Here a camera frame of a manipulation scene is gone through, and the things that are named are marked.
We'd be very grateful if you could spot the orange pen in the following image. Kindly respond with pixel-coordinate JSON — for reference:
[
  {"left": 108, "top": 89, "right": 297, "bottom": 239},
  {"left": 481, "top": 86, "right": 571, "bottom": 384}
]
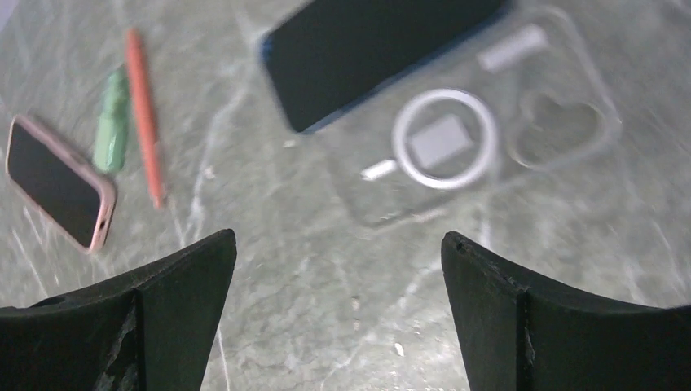
[{"left": 125, "top": 29, "right": 165, "bottom": 209}]

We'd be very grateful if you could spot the blue phone black screen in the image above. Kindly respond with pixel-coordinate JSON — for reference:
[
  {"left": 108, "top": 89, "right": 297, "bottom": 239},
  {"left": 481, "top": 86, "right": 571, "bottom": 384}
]
[{"left": 261, "top": 0, "right": 511, "bottom": 134}]

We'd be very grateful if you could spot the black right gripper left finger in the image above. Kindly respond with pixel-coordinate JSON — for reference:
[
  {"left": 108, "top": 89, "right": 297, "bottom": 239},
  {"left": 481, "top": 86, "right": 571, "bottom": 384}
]
[{"left": 1, "top": 229, "right": 237, "bottom": 390}]

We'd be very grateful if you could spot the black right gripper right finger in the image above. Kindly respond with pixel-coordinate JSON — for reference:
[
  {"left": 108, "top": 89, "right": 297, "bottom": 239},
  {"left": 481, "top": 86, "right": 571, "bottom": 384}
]
[{"left": 441, "top": 231, "right": 690, "bottom": 390}]

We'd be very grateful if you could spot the clear phone case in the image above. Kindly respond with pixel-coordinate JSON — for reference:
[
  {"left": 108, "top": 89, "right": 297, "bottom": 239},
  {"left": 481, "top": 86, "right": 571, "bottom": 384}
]
[{"left": 320, "top": 5, "right": 622, "bottom": 227}]

